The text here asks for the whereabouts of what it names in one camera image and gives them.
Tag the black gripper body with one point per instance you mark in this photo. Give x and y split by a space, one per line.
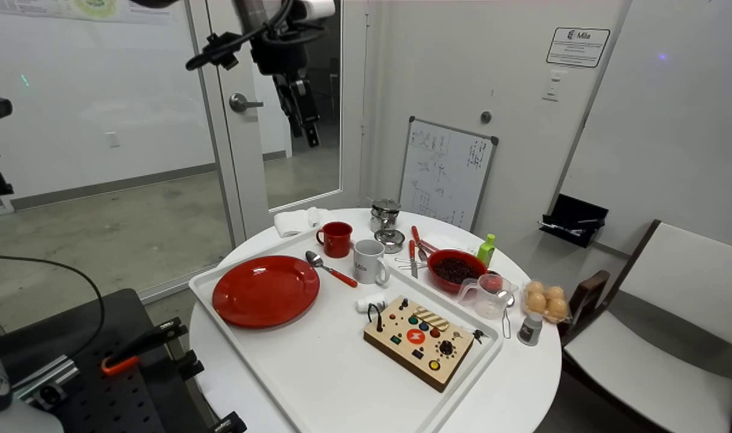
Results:
286 69

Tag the small white object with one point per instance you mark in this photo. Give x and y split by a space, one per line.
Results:
370 305

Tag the orange round plate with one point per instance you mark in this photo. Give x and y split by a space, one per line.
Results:
267 293

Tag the white folded cloth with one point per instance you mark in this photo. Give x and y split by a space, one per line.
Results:
297 221

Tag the red mug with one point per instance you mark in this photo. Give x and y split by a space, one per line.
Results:
337 240

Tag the small metal strainer cup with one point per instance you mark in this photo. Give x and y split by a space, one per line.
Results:
392 238

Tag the small leaning whiteboard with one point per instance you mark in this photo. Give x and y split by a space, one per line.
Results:
447 171

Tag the white mug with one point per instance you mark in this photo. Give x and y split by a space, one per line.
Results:
370 262

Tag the round door lock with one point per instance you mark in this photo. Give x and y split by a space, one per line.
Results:
485 116

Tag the red bowl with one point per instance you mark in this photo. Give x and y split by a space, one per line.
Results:
457 269

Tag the small green bottle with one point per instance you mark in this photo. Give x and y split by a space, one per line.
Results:
488 250

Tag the wooden busy board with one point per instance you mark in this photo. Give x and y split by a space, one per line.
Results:
418 341

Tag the clear measuring cup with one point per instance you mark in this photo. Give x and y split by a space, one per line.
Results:
488 294

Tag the white plastic tray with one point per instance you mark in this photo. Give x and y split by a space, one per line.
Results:
326 376

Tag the brown egg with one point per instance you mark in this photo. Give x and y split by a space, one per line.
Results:
556 293
535 301
558 311
534 287

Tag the small silver kitchen timer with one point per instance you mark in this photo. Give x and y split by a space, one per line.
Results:
530 328

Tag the wall poster green circle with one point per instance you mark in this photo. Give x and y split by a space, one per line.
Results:
92 5

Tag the white light switch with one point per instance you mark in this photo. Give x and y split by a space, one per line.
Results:
551 91

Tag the black wall file holder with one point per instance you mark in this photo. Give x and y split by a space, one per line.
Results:
575 217

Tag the white wall sign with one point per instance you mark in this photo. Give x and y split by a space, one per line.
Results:
580 48

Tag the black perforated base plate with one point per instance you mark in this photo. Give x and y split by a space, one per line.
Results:
102 386

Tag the aluminium rail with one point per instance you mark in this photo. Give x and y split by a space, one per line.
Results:
44 376

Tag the white chair dark frame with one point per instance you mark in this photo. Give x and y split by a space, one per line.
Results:
680 322

